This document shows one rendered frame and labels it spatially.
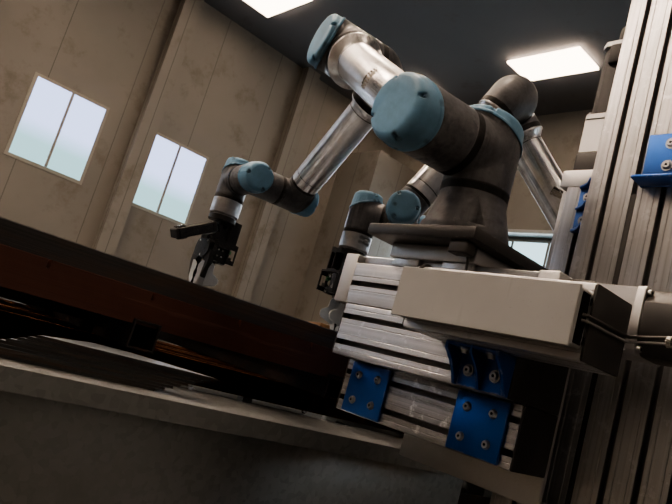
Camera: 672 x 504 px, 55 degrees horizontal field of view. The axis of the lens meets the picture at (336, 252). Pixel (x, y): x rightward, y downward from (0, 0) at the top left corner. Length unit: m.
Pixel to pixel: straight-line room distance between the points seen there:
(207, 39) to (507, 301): 11.31
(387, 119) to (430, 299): 0.32
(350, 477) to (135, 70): 10.15
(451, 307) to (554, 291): 0.14
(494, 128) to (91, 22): 10.23
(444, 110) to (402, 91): 0.07
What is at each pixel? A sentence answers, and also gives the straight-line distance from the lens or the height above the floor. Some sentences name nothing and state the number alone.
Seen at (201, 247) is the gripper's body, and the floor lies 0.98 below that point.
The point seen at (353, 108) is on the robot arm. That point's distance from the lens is 1.51.
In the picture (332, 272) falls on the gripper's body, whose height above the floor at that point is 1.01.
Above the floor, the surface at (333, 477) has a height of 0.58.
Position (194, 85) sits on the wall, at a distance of 11.67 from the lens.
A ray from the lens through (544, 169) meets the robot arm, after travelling 1.66.
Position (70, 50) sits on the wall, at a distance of 10.91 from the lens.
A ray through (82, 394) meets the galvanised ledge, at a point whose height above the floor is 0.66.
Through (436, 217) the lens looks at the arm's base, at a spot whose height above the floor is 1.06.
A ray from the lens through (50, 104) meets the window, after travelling 10.65.
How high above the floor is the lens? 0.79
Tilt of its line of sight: 10 degrees up
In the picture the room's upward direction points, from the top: 16 degrees clockwise
